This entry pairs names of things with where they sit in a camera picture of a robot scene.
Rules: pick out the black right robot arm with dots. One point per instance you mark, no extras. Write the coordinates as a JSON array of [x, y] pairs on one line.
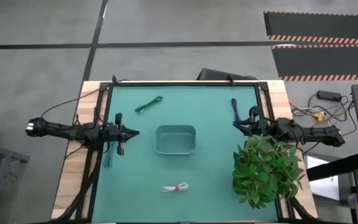
[[322, 135]]

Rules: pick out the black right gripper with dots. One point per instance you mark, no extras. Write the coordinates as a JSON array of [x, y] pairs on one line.
[[263, 127]]

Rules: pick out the black floor mat hazard stripe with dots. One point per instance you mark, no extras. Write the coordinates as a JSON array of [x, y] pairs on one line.
[[325, 62], [319, 25]]

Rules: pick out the black power adapter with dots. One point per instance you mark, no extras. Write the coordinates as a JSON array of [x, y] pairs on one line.
[[328, 95]]

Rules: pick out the black equipment box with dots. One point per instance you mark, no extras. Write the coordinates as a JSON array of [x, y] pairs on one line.
[[213, 74]]

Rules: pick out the black metal table frame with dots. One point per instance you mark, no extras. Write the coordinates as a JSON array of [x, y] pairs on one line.
[[261, 96]]

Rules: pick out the white paper sheet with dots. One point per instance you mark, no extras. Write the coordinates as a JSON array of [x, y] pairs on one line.
[[322, 183]]

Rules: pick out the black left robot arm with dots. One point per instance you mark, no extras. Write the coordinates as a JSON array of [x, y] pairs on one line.
[[70, 132]]

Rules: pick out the teal table mat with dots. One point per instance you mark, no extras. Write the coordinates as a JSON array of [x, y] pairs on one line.
[[141, 177]]

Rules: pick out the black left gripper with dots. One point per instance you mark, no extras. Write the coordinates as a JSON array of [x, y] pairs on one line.
[[119, 137]]

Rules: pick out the teal plastic bin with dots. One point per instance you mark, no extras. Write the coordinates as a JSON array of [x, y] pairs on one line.
[[176, 140]]

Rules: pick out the green leafy artificial plant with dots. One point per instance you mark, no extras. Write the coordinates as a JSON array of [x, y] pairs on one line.
[[264, 174]]

